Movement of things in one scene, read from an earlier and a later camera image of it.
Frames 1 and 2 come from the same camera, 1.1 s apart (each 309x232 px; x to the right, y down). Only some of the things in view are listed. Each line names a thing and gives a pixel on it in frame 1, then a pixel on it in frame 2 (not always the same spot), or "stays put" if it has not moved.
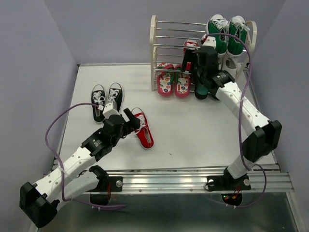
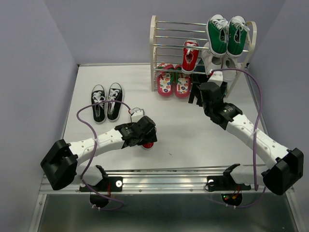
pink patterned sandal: [165, 79] stays put
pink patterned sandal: [181, 83] stays put
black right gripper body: [199, 69] → [206, 110]
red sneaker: [190, 42] stays put
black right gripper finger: [190, 55] → [193, 92]
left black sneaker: [98, 96] stays put
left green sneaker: [217, 23] stays put
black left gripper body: [124, 132] → [150, 137]
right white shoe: [229, 64] stays put
